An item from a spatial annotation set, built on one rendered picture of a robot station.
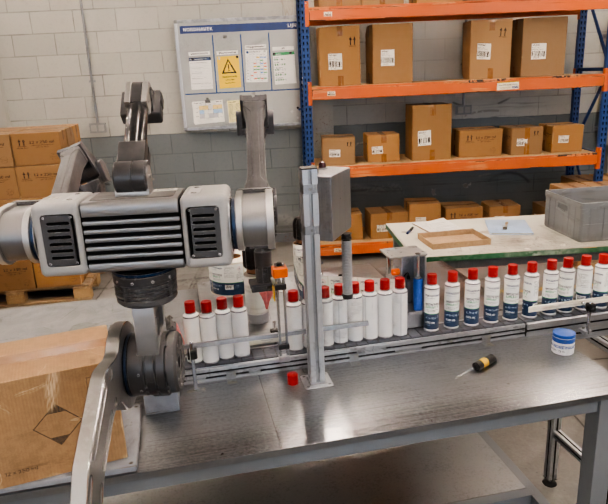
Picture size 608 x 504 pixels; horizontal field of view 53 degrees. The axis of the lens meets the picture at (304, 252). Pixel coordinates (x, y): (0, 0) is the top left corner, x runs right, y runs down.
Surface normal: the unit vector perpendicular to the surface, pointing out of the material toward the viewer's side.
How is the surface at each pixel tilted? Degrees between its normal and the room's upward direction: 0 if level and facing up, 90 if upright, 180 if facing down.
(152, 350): 90
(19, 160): 90
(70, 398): 90
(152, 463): 0
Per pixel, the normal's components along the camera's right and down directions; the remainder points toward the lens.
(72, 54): 0.06, 0.29
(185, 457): -0.04, -0.96
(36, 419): 0.36, 0.25
